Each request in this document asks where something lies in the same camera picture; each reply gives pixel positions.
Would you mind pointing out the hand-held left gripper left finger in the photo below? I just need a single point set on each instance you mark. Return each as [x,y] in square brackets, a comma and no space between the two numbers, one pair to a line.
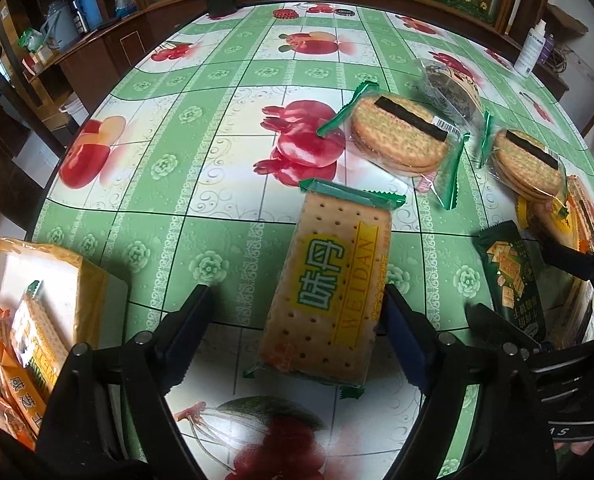
[177,360]

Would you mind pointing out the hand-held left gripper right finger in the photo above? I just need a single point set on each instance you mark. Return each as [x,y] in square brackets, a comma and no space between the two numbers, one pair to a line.
[412,355]

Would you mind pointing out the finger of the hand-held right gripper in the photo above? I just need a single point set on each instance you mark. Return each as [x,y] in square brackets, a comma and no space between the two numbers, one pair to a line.
[572,260]
[487,317]

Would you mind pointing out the dark green snack packet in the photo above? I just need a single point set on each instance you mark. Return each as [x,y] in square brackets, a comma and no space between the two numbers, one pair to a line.
[514,280]

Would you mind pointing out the square cracker packet yellow ends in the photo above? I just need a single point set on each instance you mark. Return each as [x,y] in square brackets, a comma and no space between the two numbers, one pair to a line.
[574,315]

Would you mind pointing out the long cracker packet green ends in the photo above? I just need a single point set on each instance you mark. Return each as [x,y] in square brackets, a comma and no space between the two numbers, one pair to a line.
[37,330]
[327,280]

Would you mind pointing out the white box with yellow liner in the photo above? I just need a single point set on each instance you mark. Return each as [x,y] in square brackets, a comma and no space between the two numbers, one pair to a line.
[62,270]

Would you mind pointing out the round cracker packet yellow ends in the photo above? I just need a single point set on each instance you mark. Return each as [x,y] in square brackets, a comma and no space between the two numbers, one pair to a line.
[552,215]

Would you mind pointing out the round cracker packet green ends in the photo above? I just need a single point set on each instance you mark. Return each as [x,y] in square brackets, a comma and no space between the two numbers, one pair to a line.
[527,165]
[402,130]

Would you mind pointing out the green fruit print tablecloth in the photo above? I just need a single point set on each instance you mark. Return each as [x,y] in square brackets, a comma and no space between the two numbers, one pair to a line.
[202,185]

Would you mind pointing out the clear packet of dark biscuits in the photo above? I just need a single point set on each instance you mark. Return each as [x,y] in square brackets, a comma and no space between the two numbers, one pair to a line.
[452,87]

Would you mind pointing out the purple bottle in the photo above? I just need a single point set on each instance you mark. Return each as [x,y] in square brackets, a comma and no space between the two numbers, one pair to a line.
[547,47]

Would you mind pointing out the white spray bottle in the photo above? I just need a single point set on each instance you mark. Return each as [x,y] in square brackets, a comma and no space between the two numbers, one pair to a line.
[529,50]

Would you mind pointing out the white bucket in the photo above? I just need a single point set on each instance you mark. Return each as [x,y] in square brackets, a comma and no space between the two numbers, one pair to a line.
[74,110]

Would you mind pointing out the green bag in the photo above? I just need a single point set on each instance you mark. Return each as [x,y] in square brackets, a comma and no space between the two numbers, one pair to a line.
[29,40]

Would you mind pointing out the grey kettle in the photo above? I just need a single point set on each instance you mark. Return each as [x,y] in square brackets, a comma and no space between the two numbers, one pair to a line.
[59,25]

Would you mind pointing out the small black pot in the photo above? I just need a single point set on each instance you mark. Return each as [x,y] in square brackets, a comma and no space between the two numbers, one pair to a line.
[221,2]

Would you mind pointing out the blue thermos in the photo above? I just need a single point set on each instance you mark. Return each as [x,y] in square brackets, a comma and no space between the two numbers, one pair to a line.
[89,5]

